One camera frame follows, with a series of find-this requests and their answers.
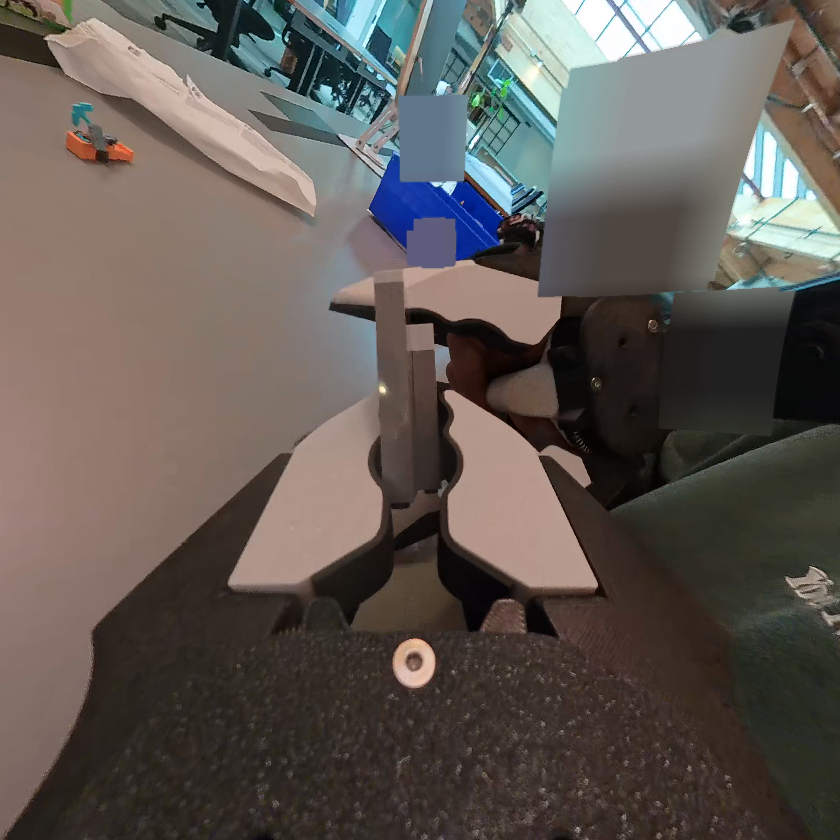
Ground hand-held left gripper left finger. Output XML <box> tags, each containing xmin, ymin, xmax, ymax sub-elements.
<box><xmin>227</xmin><ymin>395</ymin><xmax>395</xmax><ymax>608</ymax></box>

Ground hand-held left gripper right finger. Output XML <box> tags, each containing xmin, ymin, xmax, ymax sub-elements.
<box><xmin>436</xmin><ymin>390</ymin><xmax>600</xmax><ymax>608</ymax></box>

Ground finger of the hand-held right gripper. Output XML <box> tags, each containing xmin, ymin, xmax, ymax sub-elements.
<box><xmin>330</xmin><ymin>258</ymin><xmax>565</xmax><ymax>350</ymax></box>
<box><xmin>484</xmin><ymin>363</ymin><xmax>562</xmax><ymax>419</ymax></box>

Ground grey toy brick wall assembly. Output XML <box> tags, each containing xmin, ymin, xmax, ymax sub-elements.
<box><xmin>374</xmin><ymin>269</ymin><xmax>439</xmax><ymax>508</ymax></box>

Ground grey desk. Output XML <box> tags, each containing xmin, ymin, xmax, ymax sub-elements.
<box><xmin>0</xmin><ymin>0</ymin><xmax>473</xmax><ymax>840</ymax></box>

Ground blue plastic bin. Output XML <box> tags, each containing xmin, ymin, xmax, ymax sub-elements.
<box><xmin>367</xmin><ymin>152</ymin><xmax>526</xmax><ymax>262</ymax></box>

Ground monitor with pale stand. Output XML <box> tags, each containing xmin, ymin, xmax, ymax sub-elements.
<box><xmin>348</xmin><ymin>0</ymin><xmax>470</xmax><ymax>178</ymax></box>

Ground green potted plant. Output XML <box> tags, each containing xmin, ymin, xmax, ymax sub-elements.
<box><xmin>471</xmin><ymin>77</ymin><xmax>521</xmax><ymax>120</ymax></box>

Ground person's green sweatshirt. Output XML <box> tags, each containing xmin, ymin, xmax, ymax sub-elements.
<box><xmin>607</xmin><ymin>420</ymin><xmax>840</xmax><ymax>840</ymax></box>

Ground white paper bag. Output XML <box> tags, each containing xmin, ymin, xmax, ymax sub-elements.
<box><xmin>46</xmin><ymin>18</ymin><xmax>317</xmax><ymax>217</ymax></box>

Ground row of black office chairs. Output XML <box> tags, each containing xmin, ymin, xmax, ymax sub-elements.
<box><xmin>154</xmin><ymin>0</ymin><xmax>395</xmax><ymax>99</ymax></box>

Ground orange toy brick figure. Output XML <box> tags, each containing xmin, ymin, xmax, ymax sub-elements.
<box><xmin>66</xmin><ymin>101</ymin><xmax>135</xmax><ymax>166</ymax></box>

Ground dark desk cable flap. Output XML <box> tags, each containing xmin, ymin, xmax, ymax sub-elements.
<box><xmin>249</xmin><ymin>91</ymin><xmax>343</xmax><ymax>147</ymax></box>

